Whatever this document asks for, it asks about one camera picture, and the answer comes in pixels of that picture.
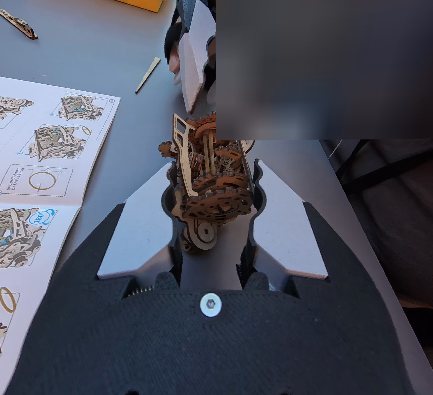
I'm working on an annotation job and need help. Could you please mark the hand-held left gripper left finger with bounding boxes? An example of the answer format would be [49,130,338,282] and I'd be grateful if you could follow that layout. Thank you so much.
[97,161,181,285]

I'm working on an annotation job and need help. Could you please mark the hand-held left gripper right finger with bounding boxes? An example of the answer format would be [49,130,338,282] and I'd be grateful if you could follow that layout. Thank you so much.
[248,159,329,290]

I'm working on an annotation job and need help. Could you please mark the wooden mechanical model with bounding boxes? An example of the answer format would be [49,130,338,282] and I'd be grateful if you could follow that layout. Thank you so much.
[158,112,256,254]

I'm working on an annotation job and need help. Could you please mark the thin wooden wedge stick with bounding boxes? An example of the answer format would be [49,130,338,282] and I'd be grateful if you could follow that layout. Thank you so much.
[135,57,161,94]

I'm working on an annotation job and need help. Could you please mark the white instruction booklet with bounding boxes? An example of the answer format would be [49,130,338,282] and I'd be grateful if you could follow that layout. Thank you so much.
[0,77,121,394]

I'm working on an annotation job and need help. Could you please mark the small dark wooden strip part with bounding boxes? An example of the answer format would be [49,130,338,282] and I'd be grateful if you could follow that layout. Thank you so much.
[0,9,39,41]

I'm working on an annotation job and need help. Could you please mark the black strap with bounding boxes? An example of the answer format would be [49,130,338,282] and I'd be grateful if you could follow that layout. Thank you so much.
[333,138,433,196]

